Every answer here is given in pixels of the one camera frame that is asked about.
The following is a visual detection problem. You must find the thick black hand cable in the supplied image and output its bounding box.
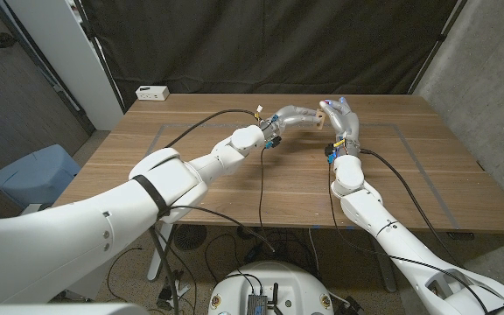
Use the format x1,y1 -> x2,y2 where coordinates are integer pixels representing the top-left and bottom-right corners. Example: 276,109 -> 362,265
164,108 -> 262,149
360,148 -> 463,268

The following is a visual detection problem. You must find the black floor device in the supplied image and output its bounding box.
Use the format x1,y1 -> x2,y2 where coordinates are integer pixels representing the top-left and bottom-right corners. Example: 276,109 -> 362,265
343,296 -> 367,315

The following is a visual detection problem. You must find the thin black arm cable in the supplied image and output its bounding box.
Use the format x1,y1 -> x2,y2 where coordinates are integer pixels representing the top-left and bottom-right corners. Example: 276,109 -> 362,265
168,146 -> 276,254
326,161 -> 492,315

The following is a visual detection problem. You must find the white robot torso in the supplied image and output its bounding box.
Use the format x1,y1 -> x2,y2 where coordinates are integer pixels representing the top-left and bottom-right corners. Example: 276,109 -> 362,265
206,261 -> 335,315

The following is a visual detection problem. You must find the grey table leg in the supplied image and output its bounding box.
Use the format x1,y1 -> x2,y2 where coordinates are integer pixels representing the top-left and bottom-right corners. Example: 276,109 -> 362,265
367,230 -> 398,293

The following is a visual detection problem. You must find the grey ribbed torso module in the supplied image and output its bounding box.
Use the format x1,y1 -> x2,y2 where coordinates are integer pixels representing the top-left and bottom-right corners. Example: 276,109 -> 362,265
246,293 -> 270,315

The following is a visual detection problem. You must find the white table leg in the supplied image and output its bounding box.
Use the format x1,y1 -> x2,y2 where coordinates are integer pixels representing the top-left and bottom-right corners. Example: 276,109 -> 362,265
146,223 -> 174,282

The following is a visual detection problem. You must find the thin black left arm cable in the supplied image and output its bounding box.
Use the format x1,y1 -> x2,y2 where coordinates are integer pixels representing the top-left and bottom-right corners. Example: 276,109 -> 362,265
168,146 -> 276,254

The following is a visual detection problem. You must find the blue plastic bin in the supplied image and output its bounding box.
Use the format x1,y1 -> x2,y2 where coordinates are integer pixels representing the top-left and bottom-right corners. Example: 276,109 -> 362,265
0,143 -> 81,207

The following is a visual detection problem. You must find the black floor cable tangle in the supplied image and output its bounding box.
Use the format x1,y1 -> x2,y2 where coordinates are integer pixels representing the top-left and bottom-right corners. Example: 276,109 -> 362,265
203,226 -> 321,284

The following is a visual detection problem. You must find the white power strip box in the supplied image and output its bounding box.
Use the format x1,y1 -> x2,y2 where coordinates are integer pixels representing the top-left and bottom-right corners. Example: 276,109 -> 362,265
135,85 -> 170,102

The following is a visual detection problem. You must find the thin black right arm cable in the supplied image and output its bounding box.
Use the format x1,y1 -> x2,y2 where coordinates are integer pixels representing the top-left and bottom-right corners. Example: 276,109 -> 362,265
326,161 -> 492,315

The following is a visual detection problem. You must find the white pillar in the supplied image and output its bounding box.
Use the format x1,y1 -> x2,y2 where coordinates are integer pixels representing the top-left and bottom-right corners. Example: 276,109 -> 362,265
4,0 -> 124,131

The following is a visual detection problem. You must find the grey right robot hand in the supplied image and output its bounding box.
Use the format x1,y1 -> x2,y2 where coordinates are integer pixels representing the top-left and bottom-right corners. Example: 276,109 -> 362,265
319,96 -> 361,157

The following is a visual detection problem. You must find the black and white floor glove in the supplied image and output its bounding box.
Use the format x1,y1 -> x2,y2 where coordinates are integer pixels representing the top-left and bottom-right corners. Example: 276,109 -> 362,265
156,269 -> 191,311

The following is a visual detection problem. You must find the thick dark hanging cable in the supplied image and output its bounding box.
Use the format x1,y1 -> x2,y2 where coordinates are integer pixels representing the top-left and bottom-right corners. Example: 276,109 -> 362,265
148,225 -> 179,315

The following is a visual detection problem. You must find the thick black right hand cable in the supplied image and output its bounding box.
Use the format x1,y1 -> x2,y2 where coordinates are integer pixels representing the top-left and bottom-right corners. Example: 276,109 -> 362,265
360,148 -> 463,268

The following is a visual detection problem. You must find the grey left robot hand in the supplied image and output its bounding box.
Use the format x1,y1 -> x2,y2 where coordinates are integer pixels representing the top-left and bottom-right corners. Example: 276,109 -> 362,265
260,104 -> 321,137

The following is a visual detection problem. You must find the black backdrop curtain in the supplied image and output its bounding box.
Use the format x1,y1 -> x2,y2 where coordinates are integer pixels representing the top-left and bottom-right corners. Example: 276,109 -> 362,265
79,0 -> 470,106

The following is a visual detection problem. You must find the white flat floor panel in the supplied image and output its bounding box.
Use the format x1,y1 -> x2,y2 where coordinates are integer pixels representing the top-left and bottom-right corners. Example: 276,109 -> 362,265
66,257 -> 113,303

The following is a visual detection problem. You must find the round black floor fan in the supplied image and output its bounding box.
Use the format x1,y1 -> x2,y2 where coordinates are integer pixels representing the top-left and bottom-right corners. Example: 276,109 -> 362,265
172,224 -> 207,252

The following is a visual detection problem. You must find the thick black left hand cable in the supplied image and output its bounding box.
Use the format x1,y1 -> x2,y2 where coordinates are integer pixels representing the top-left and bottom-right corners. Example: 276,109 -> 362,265
164,108 -> 262,149

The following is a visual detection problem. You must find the black backdrop frame pole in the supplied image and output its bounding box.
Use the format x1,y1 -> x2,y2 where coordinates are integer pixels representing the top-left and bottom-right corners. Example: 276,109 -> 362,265
71,0 -> 127,111
409,0 -> 470,95

